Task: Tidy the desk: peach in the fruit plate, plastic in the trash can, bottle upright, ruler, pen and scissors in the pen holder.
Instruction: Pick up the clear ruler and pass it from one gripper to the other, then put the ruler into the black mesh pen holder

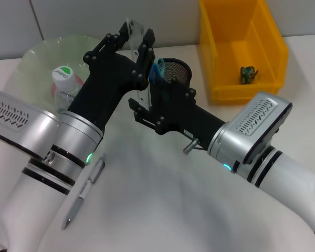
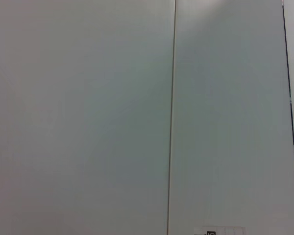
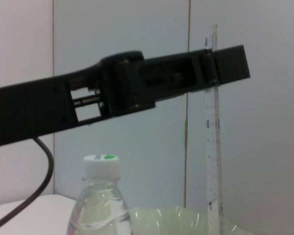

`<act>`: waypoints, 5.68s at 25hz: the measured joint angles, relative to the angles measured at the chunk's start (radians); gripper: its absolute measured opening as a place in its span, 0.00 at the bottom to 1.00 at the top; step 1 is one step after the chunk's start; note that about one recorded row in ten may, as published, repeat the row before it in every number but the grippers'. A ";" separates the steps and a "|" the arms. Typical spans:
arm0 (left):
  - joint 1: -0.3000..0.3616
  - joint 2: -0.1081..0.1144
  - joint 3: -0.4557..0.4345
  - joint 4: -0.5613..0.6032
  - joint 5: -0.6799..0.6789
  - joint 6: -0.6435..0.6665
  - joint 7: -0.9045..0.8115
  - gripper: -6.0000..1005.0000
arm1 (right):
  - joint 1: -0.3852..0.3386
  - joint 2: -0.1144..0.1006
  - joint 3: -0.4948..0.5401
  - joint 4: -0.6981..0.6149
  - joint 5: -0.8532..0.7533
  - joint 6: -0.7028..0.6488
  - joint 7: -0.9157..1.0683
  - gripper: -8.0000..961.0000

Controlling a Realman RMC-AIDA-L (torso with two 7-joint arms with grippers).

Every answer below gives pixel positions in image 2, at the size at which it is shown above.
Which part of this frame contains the clear plastic ruler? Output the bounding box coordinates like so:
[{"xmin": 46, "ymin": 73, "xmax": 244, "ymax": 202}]
[{"xmin": 193, "ymin": 226, "xmax": 247, "ymax": 235}]

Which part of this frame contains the black braided wall cable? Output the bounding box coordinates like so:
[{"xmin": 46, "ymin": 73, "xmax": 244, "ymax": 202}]
[{"xmin": 281, "ymin": 0, "xmax": 294, "ymax": 172}]

